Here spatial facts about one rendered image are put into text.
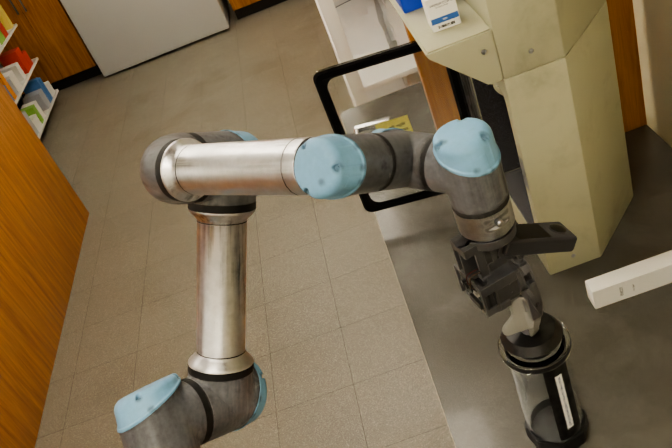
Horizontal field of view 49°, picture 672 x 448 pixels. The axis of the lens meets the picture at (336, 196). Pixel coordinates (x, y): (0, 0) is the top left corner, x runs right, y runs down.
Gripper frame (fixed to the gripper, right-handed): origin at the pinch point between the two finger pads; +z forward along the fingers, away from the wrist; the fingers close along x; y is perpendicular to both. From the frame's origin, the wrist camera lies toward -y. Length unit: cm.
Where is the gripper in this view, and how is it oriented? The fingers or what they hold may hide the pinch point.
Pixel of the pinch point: (527, 319)
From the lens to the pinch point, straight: 115.2
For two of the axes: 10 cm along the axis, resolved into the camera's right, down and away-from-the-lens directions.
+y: -8.7, 4.8, -1.6
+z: 3.2, 7.7, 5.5
